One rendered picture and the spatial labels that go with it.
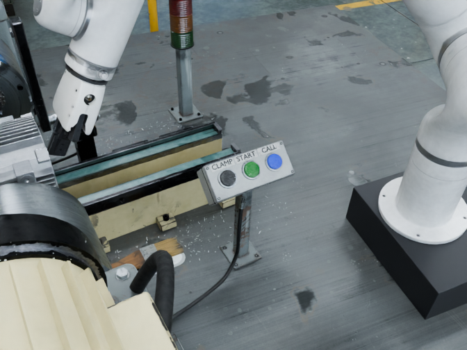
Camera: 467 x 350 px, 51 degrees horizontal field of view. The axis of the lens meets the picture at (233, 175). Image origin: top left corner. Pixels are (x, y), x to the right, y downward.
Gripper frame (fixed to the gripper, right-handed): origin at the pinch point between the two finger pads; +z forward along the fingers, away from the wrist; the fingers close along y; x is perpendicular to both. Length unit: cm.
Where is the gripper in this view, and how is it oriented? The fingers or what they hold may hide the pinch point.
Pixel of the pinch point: (58, 144)
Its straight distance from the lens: 97.4
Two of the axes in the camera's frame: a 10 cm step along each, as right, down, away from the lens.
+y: -4.9, -5.9, 6.4
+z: -4.6, 8.0, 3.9
